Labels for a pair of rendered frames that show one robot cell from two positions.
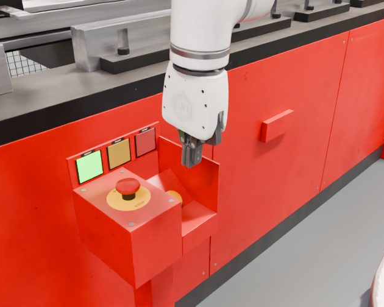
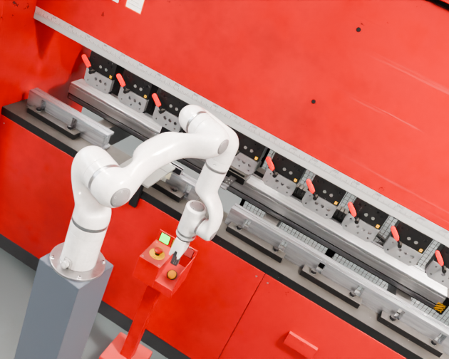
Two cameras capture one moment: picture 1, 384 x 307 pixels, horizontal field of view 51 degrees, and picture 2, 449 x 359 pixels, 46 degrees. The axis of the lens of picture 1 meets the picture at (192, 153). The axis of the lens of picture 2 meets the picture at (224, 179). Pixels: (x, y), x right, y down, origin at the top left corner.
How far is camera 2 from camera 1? 1.91 m
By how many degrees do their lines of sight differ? 49
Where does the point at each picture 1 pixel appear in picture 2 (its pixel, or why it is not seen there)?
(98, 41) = (234, 216)
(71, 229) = not seen: hidden behind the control
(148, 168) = (208, 275)
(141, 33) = (256, 229)
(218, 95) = (176, 245)
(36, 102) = not seen: hidden behind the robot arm
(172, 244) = (150, 278)
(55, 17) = (260, 196)
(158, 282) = (147, 293)
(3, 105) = (181, 204)
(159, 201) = (157, 262)
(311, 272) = not seen: outside the picture
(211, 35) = (180, 228)
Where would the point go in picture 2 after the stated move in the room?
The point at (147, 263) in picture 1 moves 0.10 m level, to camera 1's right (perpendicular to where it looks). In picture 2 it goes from (139, 272) to (144, 289)
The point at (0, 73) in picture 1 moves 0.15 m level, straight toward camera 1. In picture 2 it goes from (193, 196) to (172, 202)
